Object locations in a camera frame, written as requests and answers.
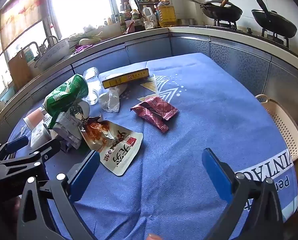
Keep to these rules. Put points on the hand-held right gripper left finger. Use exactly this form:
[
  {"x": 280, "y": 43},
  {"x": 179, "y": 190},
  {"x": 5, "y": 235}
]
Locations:
[{"x": 85, "y": 173}]

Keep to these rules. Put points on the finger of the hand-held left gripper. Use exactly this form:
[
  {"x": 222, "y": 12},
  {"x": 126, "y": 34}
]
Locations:
[
  {"x": 47, "y": 148},
  {"x": 17, "y": 142}
]

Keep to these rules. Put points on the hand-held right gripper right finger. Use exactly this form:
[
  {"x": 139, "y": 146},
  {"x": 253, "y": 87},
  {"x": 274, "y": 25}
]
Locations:
[{"x": 217, "y": 176}]

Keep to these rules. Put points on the grey printed drink carton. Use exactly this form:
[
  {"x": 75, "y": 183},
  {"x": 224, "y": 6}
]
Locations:
[{"x": 67, "y": 126}]

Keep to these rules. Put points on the pink paper cup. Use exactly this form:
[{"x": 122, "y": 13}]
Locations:
[{"x": 35, "y": 117}]

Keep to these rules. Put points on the white orange snack pouch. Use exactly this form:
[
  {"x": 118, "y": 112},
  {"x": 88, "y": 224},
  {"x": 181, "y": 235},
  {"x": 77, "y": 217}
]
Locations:
[{"x": 119, "y": 150}]

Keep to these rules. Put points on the green white drink carton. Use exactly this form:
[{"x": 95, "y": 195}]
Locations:
[{"x": 64, "y": 95}]

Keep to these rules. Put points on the clear plastic bottle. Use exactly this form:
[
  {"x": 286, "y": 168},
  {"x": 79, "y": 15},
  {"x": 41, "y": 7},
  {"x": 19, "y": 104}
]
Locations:
[{"x": 92, "y": 90}]

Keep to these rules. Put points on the white plastic bag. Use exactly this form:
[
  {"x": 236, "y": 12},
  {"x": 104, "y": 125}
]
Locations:
[{"x": 111, "y": 100}]

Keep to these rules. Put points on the beige plastic basket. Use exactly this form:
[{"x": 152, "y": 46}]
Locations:
[{"x": 286, "y": 127}]

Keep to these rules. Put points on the maroon snack wrapper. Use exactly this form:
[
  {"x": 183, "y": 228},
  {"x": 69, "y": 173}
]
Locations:
[{"x": 154, "y": 112}]

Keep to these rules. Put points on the yellow box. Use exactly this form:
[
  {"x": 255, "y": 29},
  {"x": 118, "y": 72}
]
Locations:
[{"x": 124, "y": 79}]

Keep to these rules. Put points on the blue printed tablecloth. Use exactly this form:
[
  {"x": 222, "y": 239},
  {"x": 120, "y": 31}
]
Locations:
[{"x": 188, "y": 130}]

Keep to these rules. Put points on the wooden cutting board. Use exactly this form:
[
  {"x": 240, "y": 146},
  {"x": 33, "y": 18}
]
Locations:
[{"x": 19, "y": 72}]

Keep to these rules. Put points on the purple plastic bag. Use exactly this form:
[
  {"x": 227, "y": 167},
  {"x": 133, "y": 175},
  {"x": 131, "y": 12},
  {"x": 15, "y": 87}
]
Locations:
[{"x": 82, "y": 47}]

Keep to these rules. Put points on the metal faucet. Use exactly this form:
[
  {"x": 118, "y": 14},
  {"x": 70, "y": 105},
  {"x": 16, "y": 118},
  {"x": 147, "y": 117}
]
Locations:
[{"x": 50, "y": 36}]

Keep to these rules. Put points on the grey kitchen cabinet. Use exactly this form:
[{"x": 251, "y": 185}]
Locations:
[{"x": 188, "y": 45}]

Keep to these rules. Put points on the kitchen window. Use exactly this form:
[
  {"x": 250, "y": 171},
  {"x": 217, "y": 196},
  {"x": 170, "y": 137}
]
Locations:
[{"x": 76, "y": 5}]

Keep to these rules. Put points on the gas stove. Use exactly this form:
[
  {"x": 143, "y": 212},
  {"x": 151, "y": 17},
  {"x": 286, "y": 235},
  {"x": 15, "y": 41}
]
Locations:
[{"x": 238, "y": 28}]

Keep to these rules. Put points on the cluster of condiment bottles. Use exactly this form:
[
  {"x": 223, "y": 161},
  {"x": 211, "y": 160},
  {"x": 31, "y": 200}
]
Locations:
[{"x": 125, "y": 17}]

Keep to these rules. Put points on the small steel pot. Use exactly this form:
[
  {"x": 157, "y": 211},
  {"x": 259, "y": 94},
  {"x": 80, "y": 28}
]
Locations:
[{"x": 187, "y": 22}]

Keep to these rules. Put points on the black frying pan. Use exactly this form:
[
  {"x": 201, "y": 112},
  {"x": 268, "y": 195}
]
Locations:
[{"x": 273, "y": 22}]

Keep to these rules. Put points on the white plastic jug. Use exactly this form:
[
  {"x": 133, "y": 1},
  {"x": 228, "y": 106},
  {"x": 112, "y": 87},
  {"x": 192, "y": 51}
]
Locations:
[{"x": 149, "y": 16}]

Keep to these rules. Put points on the yellow cooking oil bottle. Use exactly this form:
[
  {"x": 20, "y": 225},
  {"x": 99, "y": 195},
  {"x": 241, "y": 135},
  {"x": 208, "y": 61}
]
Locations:
[{"x": 167, "y": 15}]

